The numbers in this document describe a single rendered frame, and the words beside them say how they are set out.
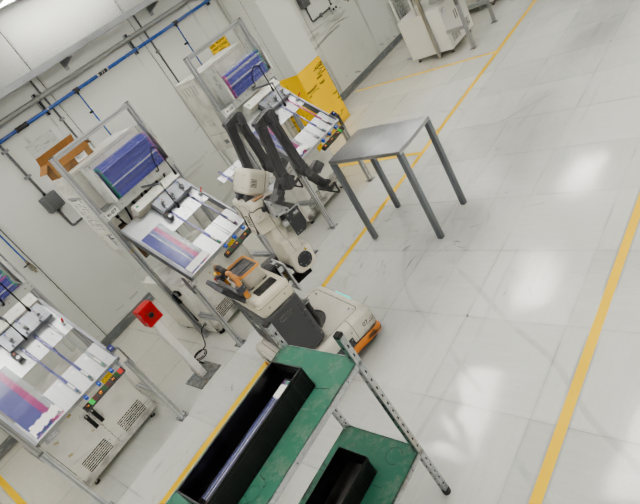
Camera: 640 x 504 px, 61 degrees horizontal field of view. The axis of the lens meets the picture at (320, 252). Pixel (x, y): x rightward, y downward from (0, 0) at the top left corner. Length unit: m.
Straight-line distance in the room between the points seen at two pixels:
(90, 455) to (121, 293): 2.15
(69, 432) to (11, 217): 2.26
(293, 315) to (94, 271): 3.11
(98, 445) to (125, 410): 0.29
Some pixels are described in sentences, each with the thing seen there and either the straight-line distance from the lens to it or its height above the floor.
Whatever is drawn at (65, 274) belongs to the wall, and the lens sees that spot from 5.81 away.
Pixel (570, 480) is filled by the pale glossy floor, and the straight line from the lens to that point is 2.68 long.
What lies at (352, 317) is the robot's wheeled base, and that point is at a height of 0.27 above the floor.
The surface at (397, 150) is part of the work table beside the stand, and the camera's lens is 3.81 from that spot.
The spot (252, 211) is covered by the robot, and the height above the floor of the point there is 1.20.
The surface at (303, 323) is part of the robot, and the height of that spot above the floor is 0.50.
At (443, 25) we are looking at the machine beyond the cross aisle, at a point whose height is 0.39.
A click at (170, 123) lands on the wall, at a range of 6.43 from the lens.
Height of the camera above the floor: 2.29
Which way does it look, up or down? 28 degrees down
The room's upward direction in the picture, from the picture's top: 33 degrees counter-clockwise
